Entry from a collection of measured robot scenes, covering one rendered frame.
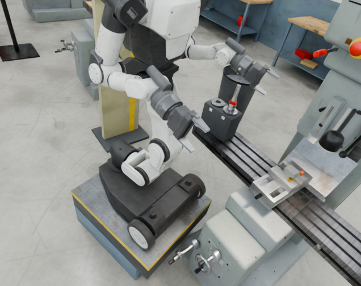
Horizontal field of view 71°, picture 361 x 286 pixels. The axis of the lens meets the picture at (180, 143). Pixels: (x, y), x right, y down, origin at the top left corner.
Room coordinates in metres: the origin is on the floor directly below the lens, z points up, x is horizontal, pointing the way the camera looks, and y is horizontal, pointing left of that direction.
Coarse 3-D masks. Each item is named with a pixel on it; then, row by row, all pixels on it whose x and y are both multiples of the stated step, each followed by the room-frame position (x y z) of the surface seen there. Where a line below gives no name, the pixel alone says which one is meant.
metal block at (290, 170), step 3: (291, 165) 1.02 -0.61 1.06; (285, 168) 0.99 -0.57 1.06; (288, 168) 0.99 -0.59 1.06; (291, 168) 1.00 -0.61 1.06; (294, 168) 1.00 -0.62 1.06; (285, 171) 0.99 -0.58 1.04; (288, 171) 0.97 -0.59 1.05; (291, 171) 0.97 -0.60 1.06; (294, 171) 0.98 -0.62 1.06; (297, 171) 0.98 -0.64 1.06; (288, 174) 0.97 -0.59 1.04; (291, 174) 0.96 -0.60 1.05; (294, 174) 0.95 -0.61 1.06; (297, 174) 0.98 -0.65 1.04; (294, 177) 0.97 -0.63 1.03
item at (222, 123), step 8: (208, 104) 1.36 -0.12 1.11; (216, 104) 1.36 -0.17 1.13; (224, 104) 1.38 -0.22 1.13; (208, 112) 1.35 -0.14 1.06; (216, 112) 1.32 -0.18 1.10; (224, 112) 1.31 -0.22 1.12; (232, 112) 1.31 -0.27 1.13; (240, 112) 1.35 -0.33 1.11; (208, 120) 1.34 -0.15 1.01; (216, 120) 1.31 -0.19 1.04; (224, 120) 1.28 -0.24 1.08; (232, 120) 1.26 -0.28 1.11; (216, 128) 1.30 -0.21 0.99; (224, 128) 1.27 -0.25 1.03; (232, 128) 1.29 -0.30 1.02; (216, 136) 1.29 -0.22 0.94; (224, 136) 1.26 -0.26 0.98; (232, 136) 1.32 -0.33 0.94
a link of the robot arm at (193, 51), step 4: (192, 40) 1.35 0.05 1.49; (188, 44) 1.31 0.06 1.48; (192, 44) 1.34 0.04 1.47; (188, 48) 1.29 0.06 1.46; (192, 48) 1.28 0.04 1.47; (196, 48) 1.27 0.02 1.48; (200, 48) 1.26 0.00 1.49; (204, 48) 1.25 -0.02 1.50; (184, 52) 1.27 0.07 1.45; (188, 52) 1.27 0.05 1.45; (192, 52) 1.26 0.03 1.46; (196, 52) 1.25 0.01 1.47; (200, 52) 1.24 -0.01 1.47; (204, 52) 1.23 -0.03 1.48; (184, 56) 1.27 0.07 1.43; (188, 56) 1.28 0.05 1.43; (192, 56) 1.26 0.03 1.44; (196, 56) 1.25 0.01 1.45; (200, 56) 1.24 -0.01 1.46; (204, 56) 1.23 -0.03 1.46
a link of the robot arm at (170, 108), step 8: (168, 96) 0.70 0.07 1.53; (176, 96) 0.72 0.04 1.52; (160, 104) 0.68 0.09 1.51; (168, 104) 0.68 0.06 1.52; (176, 104) 0.69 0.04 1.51; (160, 112) 0.67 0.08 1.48; (168, 112) 0.67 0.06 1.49; (176, 112) 0.66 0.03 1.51; (184, 112) 0.66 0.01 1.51; (192, 112) 0.65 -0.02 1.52; (168, 120) 0.67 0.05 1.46; (176, 120) 0.65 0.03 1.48; (184, 120) 0.63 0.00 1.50; (176, 128) 0.64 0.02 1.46; (184, 128) 0.63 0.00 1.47; (176, 136) 0.63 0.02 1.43
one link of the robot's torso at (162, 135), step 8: (176, 88) 1.12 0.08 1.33; (152, 112) 1.00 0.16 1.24; (152, 120) 1.03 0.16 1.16; (160, 120) 0.98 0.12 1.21; (152, 128) 1.03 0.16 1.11; (160, 128) 1.00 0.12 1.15; (168, 128) 0.98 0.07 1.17; (152, 136) 1.02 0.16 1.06; (160, 136) 0.99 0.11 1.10; (168, 136) 0.97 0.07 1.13; (160, 144) 0.97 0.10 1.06; (168, 144) 0.97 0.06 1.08; (176, 144) 1.01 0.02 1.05; (168, 152) 0.95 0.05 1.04; (176, 152) 0.99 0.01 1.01
